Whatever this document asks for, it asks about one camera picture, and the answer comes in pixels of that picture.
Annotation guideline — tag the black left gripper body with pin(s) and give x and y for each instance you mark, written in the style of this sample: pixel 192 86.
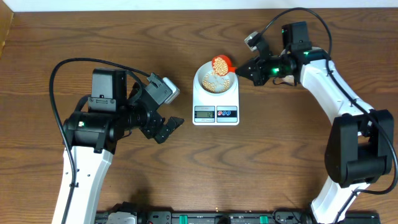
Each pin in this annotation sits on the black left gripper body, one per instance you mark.
pixel 149 124

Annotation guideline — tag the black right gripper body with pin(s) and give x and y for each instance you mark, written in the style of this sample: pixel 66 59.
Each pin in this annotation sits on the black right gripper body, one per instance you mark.
pixel 267 68

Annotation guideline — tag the red measuring scoop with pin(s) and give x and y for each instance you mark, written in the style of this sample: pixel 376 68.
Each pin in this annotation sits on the red measuring scoop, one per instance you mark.
pixel 222 65

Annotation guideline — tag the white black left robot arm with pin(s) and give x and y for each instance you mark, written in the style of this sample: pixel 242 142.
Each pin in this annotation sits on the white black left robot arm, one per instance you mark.
pixel 92 131

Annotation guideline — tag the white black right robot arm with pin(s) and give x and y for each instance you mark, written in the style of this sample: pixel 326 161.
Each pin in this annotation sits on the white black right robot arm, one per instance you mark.
pixel 359 149

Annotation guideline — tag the soybeans in bowl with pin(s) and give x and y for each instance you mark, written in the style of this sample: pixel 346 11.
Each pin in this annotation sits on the soybeans in bowl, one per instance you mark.
pixel 215 84

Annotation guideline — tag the grey round bowl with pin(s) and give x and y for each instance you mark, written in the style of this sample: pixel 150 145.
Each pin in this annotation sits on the grey round bowl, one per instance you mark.
pixel 204 69

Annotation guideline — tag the white digital kitchen scale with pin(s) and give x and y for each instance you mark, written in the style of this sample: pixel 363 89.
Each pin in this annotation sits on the white digital kitchen scale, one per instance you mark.
pixel 215 110

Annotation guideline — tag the brown cardboard box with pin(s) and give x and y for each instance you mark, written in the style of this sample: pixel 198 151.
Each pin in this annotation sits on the brown cardboard box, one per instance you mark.
pixel 6 17

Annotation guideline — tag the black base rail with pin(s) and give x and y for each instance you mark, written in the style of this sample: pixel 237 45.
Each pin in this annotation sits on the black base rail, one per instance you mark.
pixel 126 212

